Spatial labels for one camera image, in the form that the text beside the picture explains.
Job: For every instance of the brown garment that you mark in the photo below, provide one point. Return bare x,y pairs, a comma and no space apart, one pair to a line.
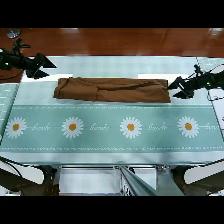
113,90

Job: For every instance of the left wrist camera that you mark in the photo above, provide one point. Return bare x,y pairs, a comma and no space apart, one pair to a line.
17,46

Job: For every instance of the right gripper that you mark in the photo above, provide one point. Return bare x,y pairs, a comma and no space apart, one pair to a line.
194,84

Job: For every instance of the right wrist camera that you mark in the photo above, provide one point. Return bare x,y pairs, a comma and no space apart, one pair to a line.
197,70

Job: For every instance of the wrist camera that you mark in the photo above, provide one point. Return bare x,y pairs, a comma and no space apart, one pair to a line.
197,70
17,46

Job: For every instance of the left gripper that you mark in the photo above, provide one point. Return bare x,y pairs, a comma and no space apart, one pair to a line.
29,64

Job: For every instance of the silver frame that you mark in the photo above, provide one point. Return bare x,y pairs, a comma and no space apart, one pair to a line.
140,181

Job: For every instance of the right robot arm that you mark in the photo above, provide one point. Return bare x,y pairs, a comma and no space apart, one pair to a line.
213,79

